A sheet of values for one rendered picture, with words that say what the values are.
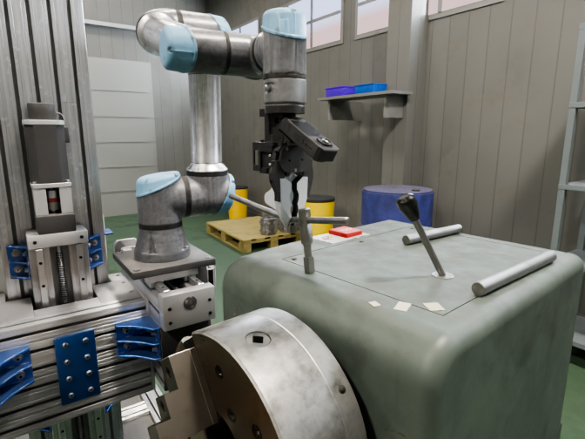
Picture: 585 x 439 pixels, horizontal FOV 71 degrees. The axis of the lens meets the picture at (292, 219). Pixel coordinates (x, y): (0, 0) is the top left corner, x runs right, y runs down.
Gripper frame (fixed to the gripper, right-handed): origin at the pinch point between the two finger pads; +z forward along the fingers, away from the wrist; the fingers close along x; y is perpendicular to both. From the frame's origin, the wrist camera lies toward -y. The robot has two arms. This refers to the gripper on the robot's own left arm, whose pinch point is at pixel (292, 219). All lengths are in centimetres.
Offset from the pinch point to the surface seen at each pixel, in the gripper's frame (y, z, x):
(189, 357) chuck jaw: -6.6, 15.2, 24.8
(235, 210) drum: 540, 116, -340
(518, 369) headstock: -34.1, 21.9, -18.6
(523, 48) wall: 93, -85, -337
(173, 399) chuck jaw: -9.0, 18.7, 28.5
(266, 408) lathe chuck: -22.5, 14.9, 23.4
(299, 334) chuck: -16.9, 11.4, 13.5
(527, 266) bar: -30.7, 7.1, -27.1
